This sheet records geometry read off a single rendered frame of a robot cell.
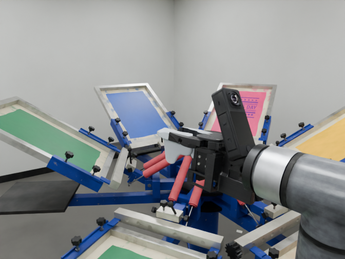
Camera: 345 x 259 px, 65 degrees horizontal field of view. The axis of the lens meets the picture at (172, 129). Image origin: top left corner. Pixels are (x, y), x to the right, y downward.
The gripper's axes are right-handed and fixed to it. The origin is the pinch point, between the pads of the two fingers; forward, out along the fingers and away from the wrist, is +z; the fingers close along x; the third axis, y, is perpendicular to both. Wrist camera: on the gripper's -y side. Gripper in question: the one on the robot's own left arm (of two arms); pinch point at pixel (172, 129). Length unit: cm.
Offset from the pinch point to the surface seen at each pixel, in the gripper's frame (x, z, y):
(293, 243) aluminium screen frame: 88, 6, 58
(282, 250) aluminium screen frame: 80, 7, 59
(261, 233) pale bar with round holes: 76, 16, 54
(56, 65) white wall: 114, 402, -21
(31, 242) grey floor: 39, 235, 163
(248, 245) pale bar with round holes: 65, 16, 56
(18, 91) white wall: 64, 409, 22
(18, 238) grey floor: 31, 251, 164
